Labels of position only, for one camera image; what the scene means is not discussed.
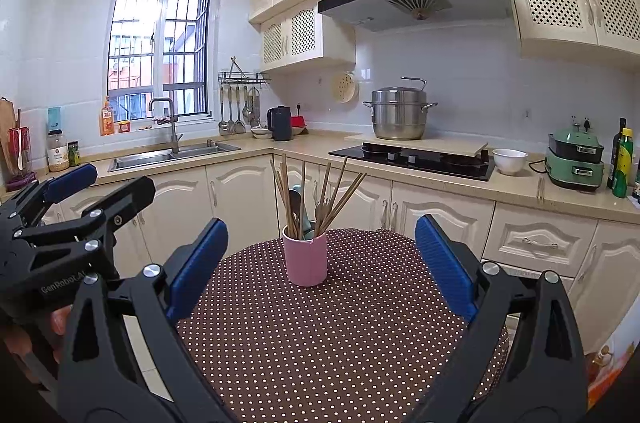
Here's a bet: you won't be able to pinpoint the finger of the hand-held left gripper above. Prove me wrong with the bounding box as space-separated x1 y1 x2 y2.
0 163 99 232
10 175 157 278

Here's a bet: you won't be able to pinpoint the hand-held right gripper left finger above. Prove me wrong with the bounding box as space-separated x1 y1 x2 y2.
56 218 238 423

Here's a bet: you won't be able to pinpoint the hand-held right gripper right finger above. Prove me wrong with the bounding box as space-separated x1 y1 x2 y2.
405 214 588 423

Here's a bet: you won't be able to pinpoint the pink utensil cup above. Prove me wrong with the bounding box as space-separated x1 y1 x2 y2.
282 223 329 288

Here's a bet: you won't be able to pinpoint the light blue knife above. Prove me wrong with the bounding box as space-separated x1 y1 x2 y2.
290 184 318 240

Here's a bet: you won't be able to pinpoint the bunch of wooden chopsticks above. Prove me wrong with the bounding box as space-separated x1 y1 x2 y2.
270 154 368 240

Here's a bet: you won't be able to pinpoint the clear jar with red utensils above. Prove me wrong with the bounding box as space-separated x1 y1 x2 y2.
7 125 34 180

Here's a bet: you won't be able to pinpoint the person's left hand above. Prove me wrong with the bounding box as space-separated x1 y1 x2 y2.
50 305 74 338

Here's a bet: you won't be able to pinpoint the large white label jar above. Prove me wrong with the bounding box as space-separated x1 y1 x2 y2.
46 129 71 172

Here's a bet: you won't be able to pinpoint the steel kitchen sink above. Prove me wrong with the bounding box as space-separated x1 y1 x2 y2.
107 142 242 172

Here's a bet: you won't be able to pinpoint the orange dish soap bottle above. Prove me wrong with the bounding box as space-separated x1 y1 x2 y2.
99 96 116 136

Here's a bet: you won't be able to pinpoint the steel kitchen faucet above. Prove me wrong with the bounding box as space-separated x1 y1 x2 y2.
148 98 183 154

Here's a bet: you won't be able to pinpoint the cream lower kitchen cabinets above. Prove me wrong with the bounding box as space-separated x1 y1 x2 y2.
0 150 640 354

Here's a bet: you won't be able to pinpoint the wooden cutting board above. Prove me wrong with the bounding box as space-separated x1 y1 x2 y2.
0 97 18 176

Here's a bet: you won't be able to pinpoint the black gas cooktop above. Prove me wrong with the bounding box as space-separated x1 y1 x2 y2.
328 143 496 182

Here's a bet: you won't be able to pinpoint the white bowl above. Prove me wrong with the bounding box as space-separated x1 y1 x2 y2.
492 148 529 176

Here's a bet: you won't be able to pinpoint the barred kitchen window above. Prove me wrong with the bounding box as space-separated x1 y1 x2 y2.
106 0 216 121

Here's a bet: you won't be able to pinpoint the steel steamer pot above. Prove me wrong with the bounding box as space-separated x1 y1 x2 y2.
363 76 439 141

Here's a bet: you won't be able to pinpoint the green electric cooker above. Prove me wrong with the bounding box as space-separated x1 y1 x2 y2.
545 118 606 192

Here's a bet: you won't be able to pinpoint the black kettle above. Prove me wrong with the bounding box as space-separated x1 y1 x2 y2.
266 105 294 142

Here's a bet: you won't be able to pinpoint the orange printed carton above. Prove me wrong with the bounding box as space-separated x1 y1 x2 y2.
585 328 628 409

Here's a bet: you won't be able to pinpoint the green bottle yellow cap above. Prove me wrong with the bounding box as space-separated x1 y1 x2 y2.
612 128 635 198

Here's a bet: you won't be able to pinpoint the yellow round steamer rack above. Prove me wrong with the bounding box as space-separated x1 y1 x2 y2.
332 72 360 104

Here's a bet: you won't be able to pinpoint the small lattice door cabinet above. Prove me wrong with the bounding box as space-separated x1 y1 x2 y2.
259 0 357 74

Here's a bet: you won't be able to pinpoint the dark glass bottle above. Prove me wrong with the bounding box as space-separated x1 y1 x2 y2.
606 118 628 190

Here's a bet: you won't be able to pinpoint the large lattice door cabinet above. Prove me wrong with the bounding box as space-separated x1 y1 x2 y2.
497 0 640 64

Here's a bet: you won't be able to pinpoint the wall utensil rack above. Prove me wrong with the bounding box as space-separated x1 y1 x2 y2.
217 57 272 86

